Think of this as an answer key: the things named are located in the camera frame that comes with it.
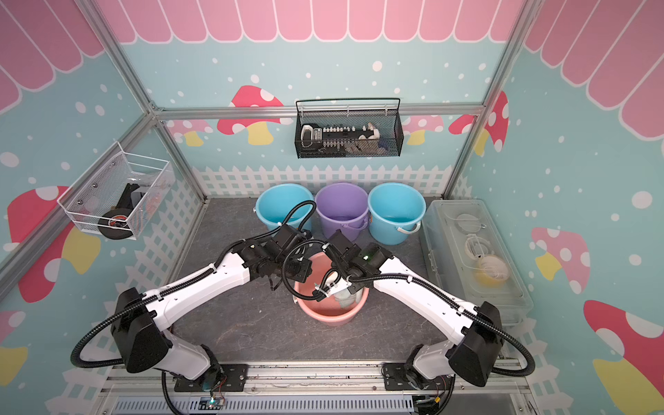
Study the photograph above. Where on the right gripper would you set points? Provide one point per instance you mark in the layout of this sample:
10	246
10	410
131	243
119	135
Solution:
352	288

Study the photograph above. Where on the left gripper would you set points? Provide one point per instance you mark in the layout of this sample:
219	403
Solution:
302	276

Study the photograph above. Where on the pink bucket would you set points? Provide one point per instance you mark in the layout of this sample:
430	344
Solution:
326	311

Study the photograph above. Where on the purple bucket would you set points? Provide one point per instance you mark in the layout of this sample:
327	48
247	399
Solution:
342	207

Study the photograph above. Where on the teal bucket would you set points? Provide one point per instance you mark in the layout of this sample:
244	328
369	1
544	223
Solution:
274	204
396	212

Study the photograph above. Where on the light green cloth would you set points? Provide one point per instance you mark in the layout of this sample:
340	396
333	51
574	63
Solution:
346	300

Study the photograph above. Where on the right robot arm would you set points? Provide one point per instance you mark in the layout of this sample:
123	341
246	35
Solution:
475	346

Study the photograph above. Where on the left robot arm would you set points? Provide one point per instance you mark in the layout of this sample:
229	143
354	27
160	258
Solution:
141	324

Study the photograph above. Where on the clear plastic storage box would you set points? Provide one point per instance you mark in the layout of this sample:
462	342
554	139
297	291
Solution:
466	257

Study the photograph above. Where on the white power strip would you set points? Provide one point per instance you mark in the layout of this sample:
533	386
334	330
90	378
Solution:
351	139

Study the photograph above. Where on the black tape dispenser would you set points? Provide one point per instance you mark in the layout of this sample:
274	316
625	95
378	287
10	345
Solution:
115	224

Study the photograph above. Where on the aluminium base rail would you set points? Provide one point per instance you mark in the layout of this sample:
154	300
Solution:
311	387

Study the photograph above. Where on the black wire wall basket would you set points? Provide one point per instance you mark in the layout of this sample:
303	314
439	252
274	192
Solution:
383	113

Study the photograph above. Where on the white wire wall basket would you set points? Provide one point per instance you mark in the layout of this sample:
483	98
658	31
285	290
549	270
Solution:
99	189

